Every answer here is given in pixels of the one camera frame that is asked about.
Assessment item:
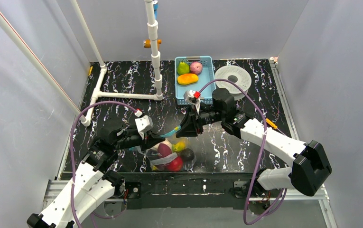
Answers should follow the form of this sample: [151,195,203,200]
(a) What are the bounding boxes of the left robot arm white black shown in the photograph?
[27,124,165,228]

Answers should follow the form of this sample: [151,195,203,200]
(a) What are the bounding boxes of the white PVC pipe frame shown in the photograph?
[0,0,163,127]

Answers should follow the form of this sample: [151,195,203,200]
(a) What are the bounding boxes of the yellow toy banana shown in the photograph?
[172,141,188,153]

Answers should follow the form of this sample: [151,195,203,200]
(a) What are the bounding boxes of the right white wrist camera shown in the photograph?
[184,90,201,114]

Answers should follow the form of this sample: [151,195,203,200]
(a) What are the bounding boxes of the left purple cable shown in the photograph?
[69,100,140,228]

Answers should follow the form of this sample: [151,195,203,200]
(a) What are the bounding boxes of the orange handled screwdriver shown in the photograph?
[265,118,278,130]

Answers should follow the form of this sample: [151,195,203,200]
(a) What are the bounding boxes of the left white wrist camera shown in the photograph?
[135,115,153,139]

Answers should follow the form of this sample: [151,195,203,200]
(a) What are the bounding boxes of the orange pipe clamp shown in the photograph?
[143,39,162,49]

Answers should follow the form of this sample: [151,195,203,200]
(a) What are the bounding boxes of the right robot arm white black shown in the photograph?
[176,88,332,196]

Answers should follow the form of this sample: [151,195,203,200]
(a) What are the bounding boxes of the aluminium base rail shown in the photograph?
[43,180,338,228]

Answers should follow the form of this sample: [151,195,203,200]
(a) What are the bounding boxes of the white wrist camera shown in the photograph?
[184,90,201,114]
[135,115,153,139]

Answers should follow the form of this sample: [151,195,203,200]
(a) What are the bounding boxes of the orange yellow toy mango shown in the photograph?
[177,73,199,86]

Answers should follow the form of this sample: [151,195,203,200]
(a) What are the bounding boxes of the pink toy peach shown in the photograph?
[189,61,203,75]

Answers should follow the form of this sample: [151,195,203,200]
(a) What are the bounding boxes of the clear zip top bag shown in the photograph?
[129,125,196,172]

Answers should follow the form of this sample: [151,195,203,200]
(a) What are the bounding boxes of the dark round toy plum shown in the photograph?
[179,148,195,162]

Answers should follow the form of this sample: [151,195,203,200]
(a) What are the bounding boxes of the green toy pear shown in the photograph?
[177,61,190,76]

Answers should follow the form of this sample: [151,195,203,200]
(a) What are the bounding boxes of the magenta toy dragon fruit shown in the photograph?
[157,143,173,158]

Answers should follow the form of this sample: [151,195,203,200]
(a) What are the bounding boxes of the red toy apple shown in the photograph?
[165,156,184,172]

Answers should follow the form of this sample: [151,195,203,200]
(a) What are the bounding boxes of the blue plastic basket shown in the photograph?
[174,56,217,105]

